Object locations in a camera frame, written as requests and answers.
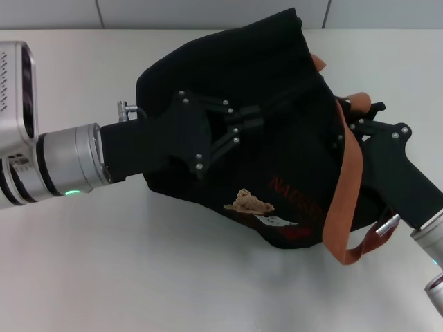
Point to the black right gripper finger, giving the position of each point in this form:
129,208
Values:
337,143
373,128

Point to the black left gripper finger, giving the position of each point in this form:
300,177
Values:
249,111
252,122

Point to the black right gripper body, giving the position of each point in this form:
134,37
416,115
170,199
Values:
394,173

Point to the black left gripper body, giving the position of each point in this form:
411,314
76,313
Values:
138,148

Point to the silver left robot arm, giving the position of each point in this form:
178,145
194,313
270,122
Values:
65,162

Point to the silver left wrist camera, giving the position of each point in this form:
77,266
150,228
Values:
14,103

